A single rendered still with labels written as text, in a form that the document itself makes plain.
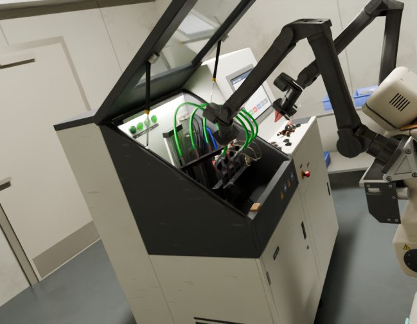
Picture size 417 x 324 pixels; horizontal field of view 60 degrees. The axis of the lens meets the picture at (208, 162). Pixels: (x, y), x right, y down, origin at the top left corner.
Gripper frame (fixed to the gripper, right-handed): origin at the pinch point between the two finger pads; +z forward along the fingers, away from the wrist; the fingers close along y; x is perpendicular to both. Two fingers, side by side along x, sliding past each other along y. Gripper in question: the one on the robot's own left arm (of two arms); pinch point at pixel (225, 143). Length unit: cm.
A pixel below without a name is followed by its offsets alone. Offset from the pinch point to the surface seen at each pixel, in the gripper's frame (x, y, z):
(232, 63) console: -57, -50, 40
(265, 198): 27.4, -1.0, 12.2
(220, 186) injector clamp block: 5.7, 7.6, 28.9
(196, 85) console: -51, -19, 30
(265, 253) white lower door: 45.7, 14.0, 14.4
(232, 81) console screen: -45, -41, 37
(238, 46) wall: -179, -161, 209
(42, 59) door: -243, 42, 141
